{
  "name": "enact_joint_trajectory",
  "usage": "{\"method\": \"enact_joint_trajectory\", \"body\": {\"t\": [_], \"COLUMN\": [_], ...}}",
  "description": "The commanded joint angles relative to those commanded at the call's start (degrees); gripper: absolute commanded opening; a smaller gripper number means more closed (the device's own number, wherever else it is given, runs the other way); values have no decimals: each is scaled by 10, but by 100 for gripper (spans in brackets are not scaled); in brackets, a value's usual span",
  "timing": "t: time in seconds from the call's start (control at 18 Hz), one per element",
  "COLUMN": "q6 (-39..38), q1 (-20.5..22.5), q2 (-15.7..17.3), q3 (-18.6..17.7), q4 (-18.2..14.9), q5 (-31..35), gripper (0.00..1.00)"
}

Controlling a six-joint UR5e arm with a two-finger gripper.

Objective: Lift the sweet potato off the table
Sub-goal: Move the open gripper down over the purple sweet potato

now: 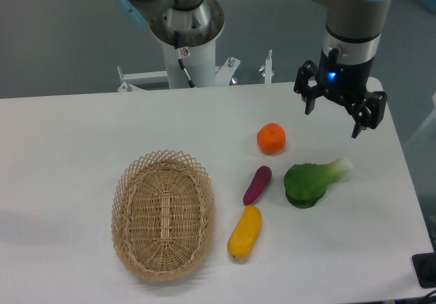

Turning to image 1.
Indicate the orange tangerine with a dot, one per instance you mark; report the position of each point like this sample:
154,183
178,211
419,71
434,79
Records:
271,138

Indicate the black device at table edge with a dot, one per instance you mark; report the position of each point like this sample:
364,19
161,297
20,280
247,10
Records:
424,265

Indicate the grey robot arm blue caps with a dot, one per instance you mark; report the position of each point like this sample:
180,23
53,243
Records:
187,30

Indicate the yellow mango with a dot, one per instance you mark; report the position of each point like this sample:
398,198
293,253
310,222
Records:
245,233

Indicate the green bok choy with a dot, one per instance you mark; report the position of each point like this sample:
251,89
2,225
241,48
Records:
307,183

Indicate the purple sweet potato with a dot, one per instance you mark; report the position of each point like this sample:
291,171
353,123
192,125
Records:
258,184

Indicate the woven wicker basket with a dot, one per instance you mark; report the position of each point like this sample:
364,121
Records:
163,216

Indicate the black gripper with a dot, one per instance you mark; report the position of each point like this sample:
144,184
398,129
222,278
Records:
344,85

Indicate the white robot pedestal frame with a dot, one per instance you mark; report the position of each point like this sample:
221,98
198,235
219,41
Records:
186,67

